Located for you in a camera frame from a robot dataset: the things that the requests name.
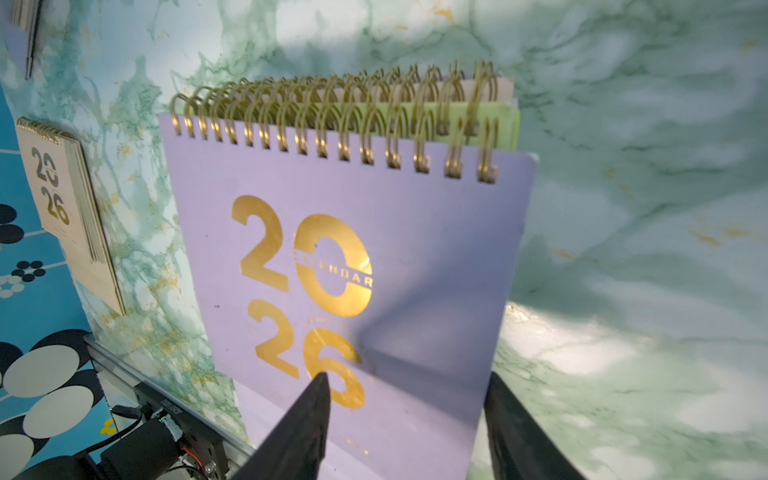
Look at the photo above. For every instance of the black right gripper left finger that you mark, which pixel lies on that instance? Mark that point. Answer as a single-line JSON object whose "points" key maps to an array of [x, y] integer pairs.
{"points": [[296, 447]]}

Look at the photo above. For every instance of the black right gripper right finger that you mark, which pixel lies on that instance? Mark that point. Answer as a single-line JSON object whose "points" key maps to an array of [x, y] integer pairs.
{"points": [[519, 448]]}

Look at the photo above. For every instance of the purple calendar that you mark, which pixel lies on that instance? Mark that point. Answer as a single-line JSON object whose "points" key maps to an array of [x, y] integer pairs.
{"points": [[19, 20], [390, 281]]}

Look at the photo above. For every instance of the green calendar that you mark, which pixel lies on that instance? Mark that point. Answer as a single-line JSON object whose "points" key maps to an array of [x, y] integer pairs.
{"points": [[436, 123]]}

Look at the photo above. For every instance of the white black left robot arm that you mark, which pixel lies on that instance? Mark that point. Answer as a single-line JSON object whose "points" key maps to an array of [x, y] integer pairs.
{"points": [[144, 450]]}

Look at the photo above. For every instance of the aluminium front rail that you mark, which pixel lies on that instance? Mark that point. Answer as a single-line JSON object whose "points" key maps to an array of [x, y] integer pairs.
{"points": [[118, 379]]}

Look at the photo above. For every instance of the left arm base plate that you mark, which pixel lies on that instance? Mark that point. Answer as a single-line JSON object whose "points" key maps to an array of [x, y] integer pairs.
{"points": [[180, 429]]}

